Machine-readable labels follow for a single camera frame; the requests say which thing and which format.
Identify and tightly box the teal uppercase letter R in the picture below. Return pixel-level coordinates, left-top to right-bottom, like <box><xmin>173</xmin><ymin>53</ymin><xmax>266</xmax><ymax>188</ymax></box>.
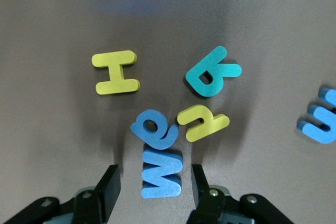
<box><xmin>185</xmin><ymin>46</ymin><xmax>243</xmax><ymax>98</ymax></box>

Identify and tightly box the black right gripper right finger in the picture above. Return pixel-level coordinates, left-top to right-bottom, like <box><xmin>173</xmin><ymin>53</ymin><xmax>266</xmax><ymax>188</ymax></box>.
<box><xmin>186</xmin><ymin>164</ymin><xmax>245</xmax><ymax>224</ymax></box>

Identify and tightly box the blue lowercase letter m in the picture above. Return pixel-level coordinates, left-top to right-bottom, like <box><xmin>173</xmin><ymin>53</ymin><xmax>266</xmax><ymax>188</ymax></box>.
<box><xmin>296</xmin><ymin>87</ymin><xmax>336</xmax><ymax>145</ymax></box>

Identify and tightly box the yellow uppercase letter H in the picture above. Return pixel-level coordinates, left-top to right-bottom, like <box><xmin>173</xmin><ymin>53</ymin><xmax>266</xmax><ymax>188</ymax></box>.
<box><xmin>91</xmin><ymin>50</ymin><xmax>141</xmax><ymax>95</ymax></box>

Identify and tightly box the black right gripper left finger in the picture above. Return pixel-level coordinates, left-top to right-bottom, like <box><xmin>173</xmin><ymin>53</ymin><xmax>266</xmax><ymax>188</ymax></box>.
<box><xmin>60</xmin><ymin>165</ymin><xmax>121</xmax><ymax>224</ymax></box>

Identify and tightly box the yellow lowercase letter h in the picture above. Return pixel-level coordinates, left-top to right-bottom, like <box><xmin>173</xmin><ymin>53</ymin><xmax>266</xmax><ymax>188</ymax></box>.
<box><xmin>176</xmin><ymin>104</ymin><xmax>230</xmax><ymax>143</ymax></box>

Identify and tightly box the blue lowercase letter e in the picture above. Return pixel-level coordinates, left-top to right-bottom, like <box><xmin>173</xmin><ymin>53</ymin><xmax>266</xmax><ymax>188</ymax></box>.
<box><xmin>130</xmin><ymin>110</ymin><xmax>180</xmax><ymax>151</ymax></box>

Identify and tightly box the blue uppercase letter W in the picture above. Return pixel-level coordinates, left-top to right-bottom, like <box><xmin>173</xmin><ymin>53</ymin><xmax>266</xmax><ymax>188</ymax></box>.
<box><xmin>141</xmin><ymin>147</ymin><xmax>183</xmax><ymax>199</ymax></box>

